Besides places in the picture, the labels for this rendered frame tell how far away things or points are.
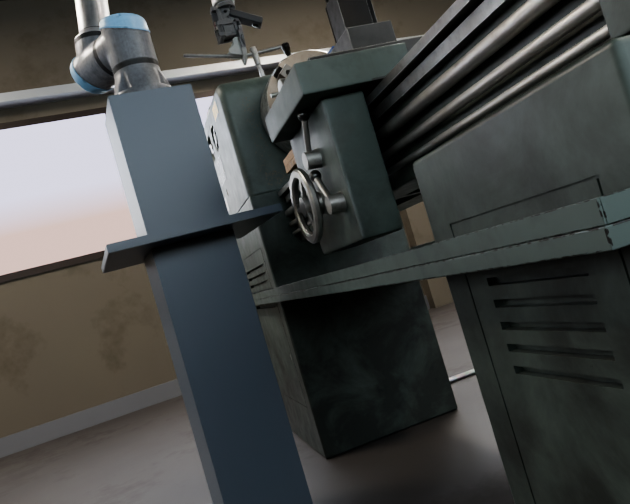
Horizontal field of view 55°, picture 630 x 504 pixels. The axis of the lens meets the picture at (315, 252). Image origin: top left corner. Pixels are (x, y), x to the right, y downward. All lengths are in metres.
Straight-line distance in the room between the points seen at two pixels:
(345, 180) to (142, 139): 0.59
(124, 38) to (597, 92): 1.26
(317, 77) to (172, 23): 4.20
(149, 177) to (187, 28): 3.84
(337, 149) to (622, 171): 0.62
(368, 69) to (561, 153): 0.57
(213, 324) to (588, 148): 1.04
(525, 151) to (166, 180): 0.99
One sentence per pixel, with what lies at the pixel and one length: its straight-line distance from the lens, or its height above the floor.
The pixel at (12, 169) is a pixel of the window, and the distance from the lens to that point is 4.75.
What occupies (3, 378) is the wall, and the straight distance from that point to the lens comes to 4.62.
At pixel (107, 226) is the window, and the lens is 4.64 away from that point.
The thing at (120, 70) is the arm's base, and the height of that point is 1.18.
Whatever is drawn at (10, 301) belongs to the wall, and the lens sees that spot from 4.62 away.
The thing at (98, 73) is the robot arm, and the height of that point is 1.22.
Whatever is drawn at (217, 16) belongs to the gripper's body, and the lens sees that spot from 2.22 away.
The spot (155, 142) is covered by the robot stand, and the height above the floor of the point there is 0.97.
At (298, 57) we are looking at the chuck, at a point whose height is 1.22.
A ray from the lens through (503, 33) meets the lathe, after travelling 0.79.
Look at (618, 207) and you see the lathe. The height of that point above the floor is 0.55.
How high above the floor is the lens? 0.57
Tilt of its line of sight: 2 degrees up
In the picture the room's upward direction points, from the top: 16 degrees counter-clockwise
